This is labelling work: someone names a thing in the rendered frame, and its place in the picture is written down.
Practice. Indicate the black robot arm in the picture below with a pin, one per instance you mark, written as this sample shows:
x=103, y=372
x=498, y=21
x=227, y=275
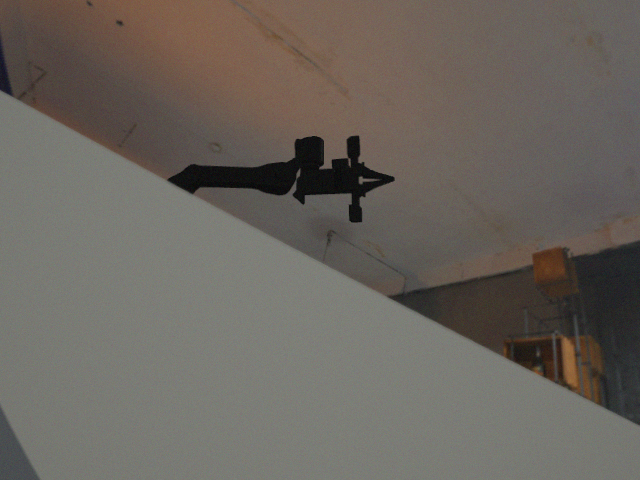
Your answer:
x=275, y=178

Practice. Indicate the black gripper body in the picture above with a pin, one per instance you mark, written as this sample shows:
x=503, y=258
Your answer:
x=355, y=210

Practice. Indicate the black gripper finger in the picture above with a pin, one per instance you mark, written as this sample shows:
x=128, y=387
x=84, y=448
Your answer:
x=370, y=174
x=367, y=186

